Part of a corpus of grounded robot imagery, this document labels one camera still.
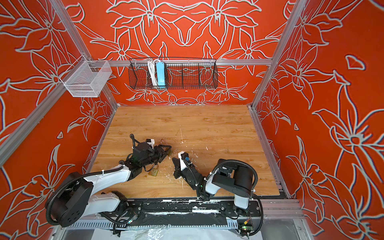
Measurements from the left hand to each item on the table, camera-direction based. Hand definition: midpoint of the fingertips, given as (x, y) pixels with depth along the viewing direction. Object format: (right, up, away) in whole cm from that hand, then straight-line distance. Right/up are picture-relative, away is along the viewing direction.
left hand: (171, 148), depth 83 cm
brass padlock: (-1, -1, -1) cm, 2 cm away
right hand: (0, -6, -3) cm, 6 cm away
